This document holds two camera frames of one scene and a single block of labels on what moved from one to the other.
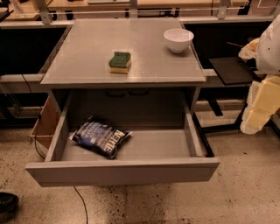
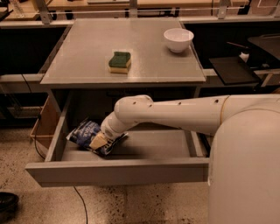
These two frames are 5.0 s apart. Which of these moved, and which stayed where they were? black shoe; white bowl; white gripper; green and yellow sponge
Moved: white gripper
Stayed: green and yellow sponge; black shoe; white bowl
